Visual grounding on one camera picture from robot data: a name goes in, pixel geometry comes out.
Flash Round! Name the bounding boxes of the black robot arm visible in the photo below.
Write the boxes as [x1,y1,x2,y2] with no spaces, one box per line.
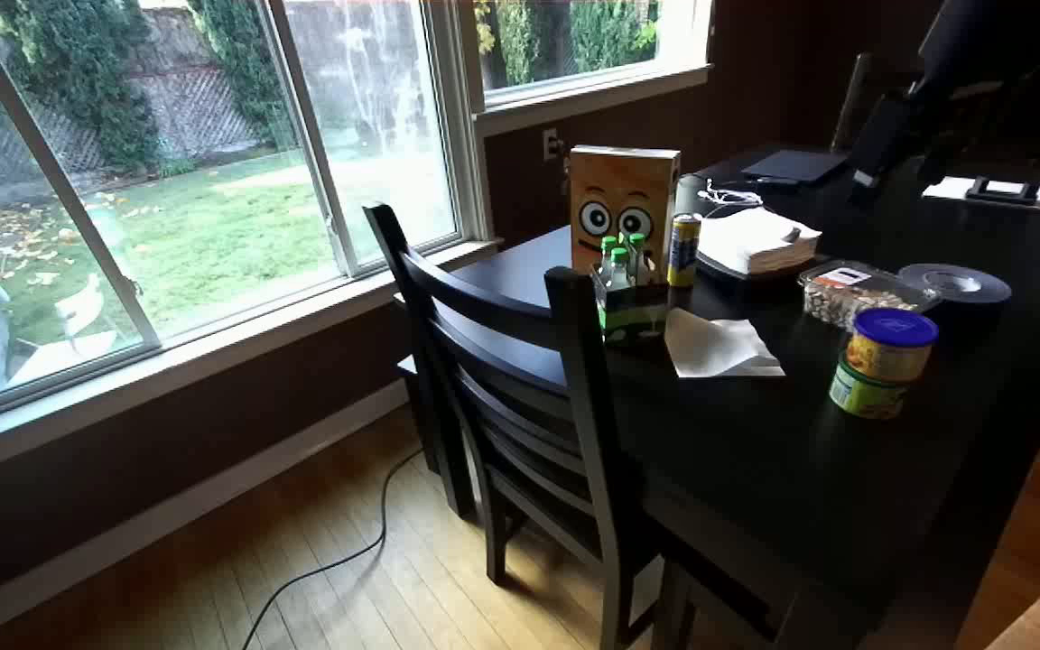
[849,0,1040,195]

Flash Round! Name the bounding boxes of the dark wooden chair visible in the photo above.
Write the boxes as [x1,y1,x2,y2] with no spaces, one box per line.
[365,201,656,650]

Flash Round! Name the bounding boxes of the yellow cartoon face box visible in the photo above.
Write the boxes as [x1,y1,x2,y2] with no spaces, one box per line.
[564,143,683,272]

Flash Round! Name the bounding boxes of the yellow blue spray bottle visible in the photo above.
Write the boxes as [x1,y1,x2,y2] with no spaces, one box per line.
[666,174,700,288]

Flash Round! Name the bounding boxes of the loose white napkin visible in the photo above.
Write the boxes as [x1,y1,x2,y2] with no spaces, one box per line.
[666,308,785,378]

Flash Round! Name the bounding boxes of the white serviette stack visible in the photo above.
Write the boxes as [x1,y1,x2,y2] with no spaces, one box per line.
[696,209,820,279]

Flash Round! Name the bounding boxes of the black tray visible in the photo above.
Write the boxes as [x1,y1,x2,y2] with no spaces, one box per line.
[709,148,843,186]

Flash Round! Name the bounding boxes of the clear plastic food container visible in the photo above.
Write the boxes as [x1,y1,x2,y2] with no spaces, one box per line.
[798,261,924,329]

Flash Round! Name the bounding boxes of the blue lidded yellow can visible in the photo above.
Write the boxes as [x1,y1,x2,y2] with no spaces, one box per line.
[831,308,938,418]

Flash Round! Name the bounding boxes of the silver round plate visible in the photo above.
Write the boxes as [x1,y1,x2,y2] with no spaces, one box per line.
[899,264,1010,308]

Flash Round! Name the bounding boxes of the white papers with remote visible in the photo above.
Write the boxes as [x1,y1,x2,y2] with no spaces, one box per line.
[921,174,1040,209]

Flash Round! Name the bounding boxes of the black floor cable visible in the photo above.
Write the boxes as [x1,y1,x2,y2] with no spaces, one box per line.
[237,445,425,650]

